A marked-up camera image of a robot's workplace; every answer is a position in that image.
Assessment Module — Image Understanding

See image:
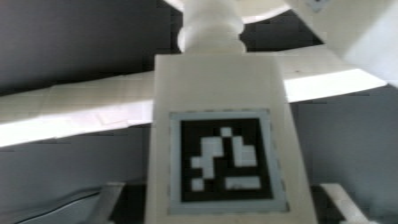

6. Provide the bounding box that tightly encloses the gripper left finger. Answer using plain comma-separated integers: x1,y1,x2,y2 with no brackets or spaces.
81,182,145,224

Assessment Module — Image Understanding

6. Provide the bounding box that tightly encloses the white round stool seat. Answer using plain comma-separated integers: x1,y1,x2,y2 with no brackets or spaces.
161,0,294,24

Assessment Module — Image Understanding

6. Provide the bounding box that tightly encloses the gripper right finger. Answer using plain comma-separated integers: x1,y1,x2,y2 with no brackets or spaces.
310,183,378,224

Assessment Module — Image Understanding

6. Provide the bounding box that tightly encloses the white stool leg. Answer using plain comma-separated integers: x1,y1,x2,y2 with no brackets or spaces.
284,0,398,88
145,0,317,224

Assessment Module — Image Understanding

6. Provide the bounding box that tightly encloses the white front barrier wall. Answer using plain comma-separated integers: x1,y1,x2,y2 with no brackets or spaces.
0,45,387,148

